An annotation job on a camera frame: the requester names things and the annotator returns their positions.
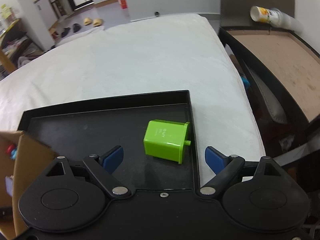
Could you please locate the purple grey cube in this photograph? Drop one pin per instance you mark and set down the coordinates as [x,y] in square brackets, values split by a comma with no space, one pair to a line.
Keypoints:
[9,185]

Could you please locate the black shoe left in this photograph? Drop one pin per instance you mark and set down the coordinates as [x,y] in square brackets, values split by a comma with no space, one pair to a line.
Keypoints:
[65,32]

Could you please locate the black shoe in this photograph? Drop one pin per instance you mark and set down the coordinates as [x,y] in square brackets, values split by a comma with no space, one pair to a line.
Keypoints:
[76,27]
[65,32]

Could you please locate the stacked paper cups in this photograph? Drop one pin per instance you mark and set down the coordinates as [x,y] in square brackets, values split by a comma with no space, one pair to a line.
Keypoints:
[275,18]

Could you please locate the tan slipper right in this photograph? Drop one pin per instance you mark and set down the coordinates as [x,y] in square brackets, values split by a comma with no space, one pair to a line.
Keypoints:
[97,22]

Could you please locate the black tray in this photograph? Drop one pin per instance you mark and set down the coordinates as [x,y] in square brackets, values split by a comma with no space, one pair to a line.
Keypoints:
[78,129]

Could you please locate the tan slipper left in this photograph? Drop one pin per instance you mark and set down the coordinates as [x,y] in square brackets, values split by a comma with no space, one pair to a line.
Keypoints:
[87,21]

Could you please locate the red blue toy figure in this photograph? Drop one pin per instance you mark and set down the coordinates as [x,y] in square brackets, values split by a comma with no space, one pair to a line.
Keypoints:
[12,151]

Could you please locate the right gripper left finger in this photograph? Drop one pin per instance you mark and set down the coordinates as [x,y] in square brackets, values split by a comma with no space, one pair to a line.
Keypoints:
[101,169]

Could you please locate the black shoe right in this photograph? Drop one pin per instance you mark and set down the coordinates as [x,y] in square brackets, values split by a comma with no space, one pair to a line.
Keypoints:
[76,27]

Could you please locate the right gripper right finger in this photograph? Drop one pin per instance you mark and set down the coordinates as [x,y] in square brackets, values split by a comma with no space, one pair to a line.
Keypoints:
[226,169]

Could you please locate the tan slipper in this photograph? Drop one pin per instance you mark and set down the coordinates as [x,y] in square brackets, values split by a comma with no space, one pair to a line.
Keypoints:
[97,22]
[87,21]

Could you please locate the green plastic cube container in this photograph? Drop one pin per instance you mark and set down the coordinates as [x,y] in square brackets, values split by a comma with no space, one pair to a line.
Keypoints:
[166,139]

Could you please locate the brown cardboard box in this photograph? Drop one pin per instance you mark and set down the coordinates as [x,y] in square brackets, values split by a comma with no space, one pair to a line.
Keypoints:
[31,159]

